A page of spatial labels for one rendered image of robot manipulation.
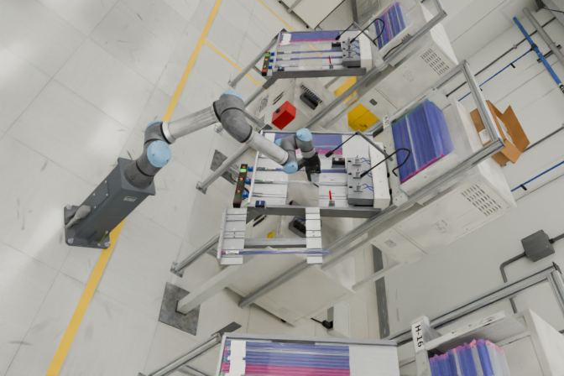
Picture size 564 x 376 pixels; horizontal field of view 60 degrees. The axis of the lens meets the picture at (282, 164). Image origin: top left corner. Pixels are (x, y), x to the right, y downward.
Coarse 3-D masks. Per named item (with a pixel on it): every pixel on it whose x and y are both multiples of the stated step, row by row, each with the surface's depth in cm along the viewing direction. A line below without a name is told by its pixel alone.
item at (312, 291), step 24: (288, 192) 317; (312, 192) 338; (264, 216) 316; (288, 216) 303; (264, 264) 295; (288, 264) 293; (336, 264) 309; (240, 288) 312; (288, 288) 308; (312, 288) 306; (336, 288) 305; (288, 312) 325; (312, 312) 323
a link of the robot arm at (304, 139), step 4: (304, 128) 257; (300, 132) 255; (304, 132) 255; (308, 132) 254; (296, 136) 256; (300, 136) 253; (304, 136) 253; (308, 136) 254; (296, 140) 255; (300, 140) 255; (304, 140) 254; (308, 140) 255; (300, 144) 256; (304, 144) 256; (308, 144) 256; (312, 144) 259; (300, 148) 258; (304, 148) 258; (308, 148) 258; (312, 148) 259; (304, 152) 260
